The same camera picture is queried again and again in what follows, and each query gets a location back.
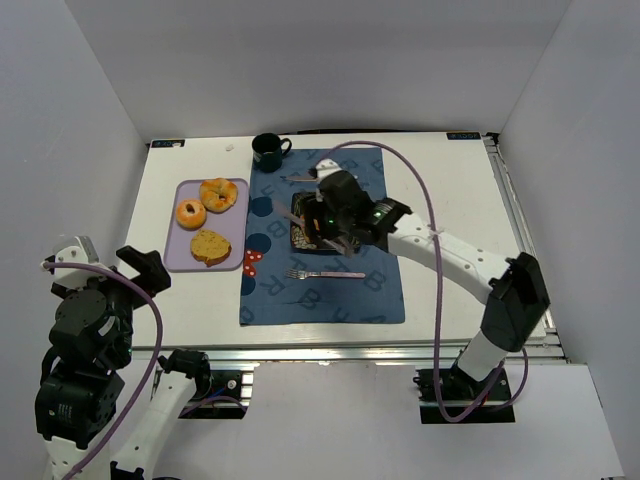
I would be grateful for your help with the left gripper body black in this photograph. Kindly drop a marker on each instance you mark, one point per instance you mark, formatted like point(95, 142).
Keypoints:
point(142, 267)

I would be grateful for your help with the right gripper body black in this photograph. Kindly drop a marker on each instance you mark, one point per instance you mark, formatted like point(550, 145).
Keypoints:
point(320, 223)

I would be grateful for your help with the metal tongs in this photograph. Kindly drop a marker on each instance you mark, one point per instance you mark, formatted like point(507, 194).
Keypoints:
point(341, 246)

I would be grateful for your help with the striped croissant bread roll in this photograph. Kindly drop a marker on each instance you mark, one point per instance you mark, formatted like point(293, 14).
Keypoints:
point(309, 228)

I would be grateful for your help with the brown bread slice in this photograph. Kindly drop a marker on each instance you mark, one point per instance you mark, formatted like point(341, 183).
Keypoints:
point(209, 247)

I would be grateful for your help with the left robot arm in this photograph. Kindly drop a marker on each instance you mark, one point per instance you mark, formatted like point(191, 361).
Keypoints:
point(77, 414)

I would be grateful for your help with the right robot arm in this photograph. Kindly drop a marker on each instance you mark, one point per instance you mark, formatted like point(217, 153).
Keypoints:
point(512, 290)

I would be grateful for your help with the round glazed donut bread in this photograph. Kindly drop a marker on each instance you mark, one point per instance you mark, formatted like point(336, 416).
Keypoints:
point(190, 214)

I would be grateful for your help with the twisted bagel bread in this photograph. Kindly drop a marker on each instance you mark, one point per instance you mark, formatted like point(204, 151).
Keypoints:
point(218, 195)

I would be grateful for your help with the black floral square plate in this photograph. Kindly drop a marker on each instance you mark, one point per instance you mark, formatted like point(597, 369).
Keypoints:
point(306, 203)

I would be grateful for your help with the lavender plastic tray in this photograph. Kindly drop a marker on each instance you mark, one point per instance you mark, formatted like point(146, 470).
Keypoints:
point(231, 225)

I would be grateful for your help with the blue letter-print placemat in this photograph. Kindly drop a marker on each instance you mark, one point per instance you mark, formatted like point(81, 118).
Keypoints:
point(268, 297)

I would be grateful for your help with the dark blue mug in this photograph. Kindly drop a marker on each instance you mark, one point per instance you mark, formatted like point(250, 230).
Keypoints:
point(269, 151)

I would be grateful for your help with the right corner label sticker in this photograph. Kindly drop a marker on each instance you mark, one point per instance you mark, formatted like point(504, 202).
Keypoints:
point(463, 136)

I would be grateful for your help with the corner label sticker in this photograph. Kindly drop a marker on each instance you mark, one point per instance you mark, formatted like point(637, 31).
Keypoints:
point(463, 136)
point(167, 143)

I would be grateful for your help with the left corner label sticker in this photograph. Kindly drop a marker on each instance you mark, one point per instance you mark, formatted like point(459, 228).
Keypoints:
point(167, 143)

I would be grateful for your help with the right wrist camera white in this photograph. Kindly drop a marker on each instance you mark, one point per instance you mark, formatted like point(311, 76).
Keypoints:
point(323, 169)

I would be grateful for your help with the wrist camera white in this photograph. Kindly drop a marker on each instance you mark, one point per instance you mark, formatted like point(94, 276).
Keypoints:
point(323, 169)
point(76, 250)

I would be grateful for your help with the pink-handled table knife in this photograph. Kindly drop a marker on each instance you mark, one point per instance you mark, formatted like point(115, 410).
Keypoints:
point(295, 178)

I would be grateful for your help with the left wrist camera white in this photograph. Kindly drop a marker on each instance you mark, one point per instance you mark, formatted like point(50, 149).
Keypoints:
point(76, 250)

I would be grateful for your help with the pink-handled fork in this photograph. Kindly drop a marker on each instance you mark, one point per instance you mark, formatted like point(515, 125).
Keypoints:
point(303, 275)

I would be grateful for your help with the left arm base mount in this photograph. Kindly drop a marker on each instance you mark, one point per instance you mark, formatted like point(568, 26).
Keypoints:
point(218, 393)

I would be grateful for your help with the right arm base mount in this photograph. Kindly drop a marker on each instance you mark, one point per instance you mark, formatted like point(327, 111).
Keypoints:
point(458, 396)

